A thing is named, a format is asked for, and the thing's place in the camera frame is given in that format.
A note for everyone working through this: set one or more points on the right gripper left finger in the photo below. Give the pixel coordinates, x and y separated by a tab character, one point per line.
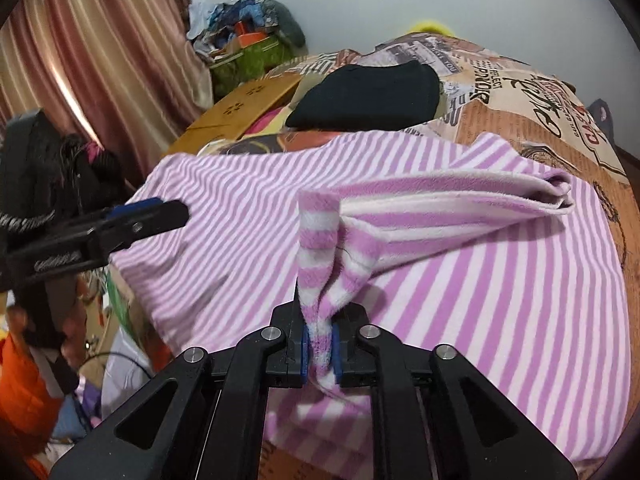
202	416

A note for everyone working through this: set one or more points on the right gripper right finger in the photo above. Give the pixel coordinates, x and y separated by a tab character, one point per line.
434	414

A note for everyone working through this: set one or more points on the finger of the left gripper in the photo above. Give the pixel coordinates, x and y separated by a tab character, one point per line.
124	210
121	232

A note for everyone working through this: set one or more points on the pink striped fleece pants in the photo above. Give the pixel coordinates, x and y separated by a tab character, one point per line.
321	226

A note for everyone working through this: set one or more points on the left hand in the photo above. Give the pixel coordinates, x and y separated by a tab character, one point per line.
73	327

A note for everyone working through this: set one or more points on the wooden lap desk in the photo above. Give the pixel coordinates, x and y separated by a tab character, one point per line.
234	114

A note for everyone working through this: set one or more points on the pink gold striped curtain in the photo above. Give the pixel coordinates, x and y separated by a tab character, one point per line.
118	72

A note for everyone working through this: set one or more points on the green storage basket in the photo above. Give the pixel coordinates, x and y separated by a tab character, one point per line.
249	57

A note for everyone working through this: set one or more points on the pile of clothes on basket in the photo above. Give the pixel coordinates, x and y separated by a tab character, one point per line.
216	28

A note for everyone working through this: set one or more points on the black folded garment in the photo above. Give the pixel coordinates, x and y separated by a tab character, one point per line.
362	98

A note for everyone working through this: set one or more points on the olive folded garment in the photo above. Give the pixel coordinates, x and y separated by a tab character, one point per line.
443	100

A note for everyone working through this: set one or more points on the yellow foam headboard arch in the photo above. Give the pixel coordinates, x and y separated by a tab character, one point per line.
431	27

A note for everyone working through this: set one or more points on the printed newspaper pattern bedspread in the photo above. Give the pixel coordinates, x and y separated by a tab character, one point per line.
500	100

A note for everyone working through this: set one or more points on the grey backpack on floor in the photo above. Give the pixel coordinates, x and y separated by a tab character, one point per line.
601	114

